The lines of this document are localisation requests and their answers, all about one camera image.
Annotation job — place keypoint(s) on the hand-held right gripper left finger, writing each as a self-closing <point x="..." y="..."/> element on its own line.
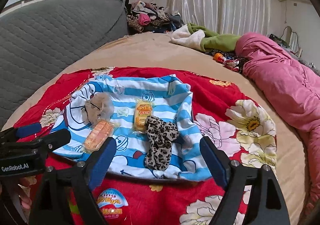
<point x="102" y="160"/>

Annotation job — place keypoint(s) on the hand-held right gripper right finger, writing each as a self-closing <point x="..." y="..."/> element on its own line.
<point x="212" y="160"/>

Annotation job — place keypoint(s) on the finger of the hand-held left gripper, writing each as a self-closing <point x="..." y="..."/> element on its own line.
<point x="57" y="137"/>
<point x="28" y="130"/>

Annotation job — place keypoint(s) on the beige hair scrunchie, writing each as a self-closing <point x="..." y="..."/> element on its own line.
<point x="105" y="105"/>

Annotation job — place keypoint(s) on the yellow rice cracker packet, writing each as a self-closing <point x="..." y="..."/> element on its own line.
<point x="142" y="115"/>

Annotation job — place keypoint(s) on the person's left hand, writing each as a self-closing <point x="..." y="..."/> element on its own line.
<point x="25" y="200"/>

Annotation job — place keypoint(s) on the orange cracker packet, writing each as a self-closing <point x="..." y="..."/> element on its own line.
<point x="97" y="135"/>

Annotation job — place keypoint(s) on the red printed toy egg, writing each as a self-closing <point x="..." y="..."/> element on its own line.
<point x="112" y="205"/>

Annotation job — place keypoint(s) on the leopard print scrunchie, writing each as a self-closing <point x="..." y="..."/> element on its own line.
<point x="157" y="150"/>

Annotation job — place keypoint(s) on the red floral blanket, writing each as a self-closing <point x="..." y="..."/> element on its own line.
<point x="212" y="90"/>

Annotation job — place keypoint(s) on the blue striped cartoon cloth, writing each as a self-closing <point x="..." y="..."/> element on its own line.
<point x="162" y="90"/>

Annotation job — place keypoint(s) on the grey quilted headboard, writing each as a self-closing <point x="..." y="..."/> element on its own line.
<point x="50" y="40"/>

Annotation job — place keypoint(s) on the shiny red blue wrapper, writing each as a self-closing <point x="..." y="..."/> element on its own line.
<point x="232" y="64"/>

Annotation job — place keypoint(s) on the small orange toy egg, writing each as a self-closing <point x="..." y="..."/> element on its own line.
<point x="218" y="56"/>

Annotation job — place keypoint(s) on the pink quilt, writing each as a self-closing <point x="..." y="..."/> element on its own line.
<point x="280" y="77"/>

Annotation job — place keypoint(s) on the green and white garment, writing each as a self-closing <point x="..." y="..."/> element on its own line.
<point x="217" y="40"/>

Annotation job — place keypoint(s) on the pile of clothes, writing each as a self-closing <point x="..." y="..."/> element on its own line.
<point x="150" y="17"/>

